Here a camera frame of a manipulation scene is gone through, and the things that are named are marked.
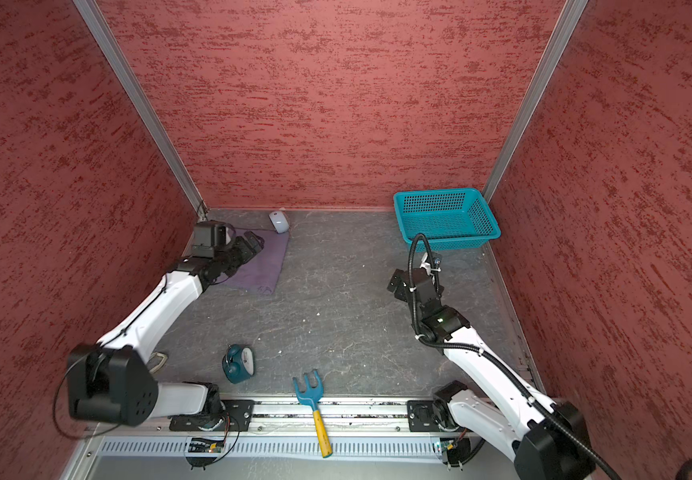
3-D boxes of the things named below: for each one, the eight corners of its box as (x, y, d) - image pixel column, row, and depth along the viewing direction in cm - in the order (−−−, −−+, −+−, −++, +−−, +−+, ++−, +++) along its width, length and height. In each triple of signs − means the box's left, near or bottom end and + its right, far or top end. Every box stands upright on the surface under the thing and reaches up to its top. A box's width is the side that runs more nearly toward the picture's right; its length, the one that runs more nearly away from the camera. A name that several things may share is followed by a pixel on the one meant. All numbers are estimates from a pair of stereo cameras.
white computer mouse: (278, 237, 113) (274, 223, 106) (273, 228, 116) (268, 213, 109) (290, 233, 114) (286, 218, 108) (284, 223, 117) (280, 208, 111)
